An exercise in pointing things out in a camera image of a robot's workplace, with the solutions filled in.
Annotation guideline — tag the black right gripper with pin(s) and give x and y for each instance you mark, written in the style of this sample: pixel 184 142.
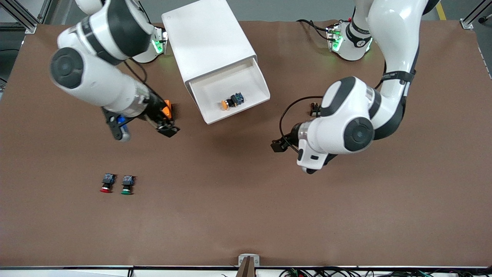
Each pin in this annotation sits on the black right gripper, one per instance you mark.
pixel 155 109

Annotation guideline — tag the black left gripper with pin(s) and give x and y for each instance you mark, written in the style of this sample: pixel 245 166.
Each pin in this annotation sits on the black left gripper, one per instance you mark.
pixel 291 139

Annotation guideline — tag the white plastic drawer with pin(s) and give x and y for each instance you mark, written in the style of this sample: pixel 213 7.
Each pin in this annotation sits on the white plastic drawer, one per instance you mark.
pixel 207 96

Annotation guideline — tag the yellow mushroom push button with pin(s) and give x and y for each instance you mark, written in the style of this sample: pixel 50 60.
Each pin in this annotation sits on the yellow mushroom push button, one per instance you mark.
pixel 236 99

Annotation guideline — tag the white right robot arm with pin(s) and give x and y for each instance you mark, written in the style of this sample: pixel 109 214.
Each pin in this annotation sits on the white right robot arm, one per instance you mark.
pixel 96 80

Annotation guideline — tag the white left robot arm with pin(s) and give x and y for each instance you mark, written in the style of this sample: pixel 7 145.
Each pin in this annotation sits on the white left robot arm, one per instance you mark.
pixel 346 127

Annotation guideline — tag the black square push button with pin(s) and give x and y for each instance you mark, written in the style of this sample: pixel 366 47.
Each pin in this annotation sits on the black square push button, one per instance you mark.
pixel 314 112

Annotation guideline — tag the green mushroom push button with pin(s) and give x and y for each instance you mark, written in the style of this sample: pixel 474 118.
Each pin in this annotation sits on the green mushroom push button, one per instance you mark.
pixel 128 181

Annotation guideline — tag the red mushroom push button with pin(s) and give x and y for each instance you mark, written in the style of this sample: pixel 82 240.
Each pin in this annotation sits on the red mushroom push button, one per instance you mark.
pixel 108 179

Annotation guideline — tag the white drawer cabinet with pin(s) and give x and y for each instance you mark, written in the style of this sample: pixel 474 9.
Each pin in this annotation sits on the white drawer cabinet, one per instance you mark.
pixel 207 38

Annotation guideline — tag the brown table mat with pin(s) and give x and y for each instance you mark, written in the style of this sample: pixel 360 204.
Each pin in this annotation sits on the brown table mat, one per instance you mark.
pixel 246 200

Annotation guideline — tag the orange button enclosure box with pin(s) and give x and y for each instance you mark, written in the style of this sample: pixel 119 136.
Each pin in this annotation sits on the orange button enclosure box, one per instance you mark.
pixel 167 109

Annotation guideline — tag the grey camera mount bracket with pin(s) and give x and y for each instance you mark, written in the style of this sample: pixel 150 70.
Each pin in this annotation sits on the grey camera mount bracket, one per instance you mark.
pixel 242 258

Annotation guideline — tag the aluminium frame profile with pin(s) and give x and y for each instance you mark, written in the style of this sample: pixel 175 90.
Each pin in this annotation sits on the aluminium frame profile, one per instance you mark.
pixel 23 19
pixel 467 23

